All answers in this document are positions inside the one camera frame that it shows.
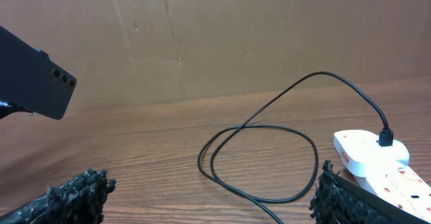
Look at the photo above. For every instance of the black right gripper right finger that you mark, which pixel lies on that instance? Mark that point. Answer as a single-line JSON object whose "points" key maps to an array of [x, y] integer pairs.
{"points": [[339, 201]]}

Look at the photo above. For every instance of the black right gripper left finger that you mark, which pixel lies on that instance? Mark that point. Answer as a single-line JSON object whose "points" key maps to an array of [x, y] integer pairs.
{"points": [[78, 201]]}

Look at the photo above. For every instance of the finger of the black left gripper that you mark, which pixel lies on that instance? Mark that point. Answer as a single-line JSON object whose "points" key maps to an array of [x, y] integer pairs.
{"points": [[7, 108]]}

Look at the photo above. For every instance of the blue-screen smartphone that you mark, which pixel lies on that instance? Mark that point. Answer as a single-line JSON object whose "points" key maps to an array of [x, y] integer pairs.
{"points": [[30, 79]]}

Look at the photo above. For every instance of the white charger plug adapter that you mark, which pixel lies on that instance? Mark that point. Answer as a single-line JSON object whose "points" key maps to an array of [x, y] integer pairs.
{"points": [[361, 153]]}

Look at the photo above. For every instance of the white power strip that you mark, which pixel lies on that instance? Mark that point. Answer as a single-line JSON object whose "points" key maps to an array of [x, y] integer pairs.
{"points": [[401, 187]]}

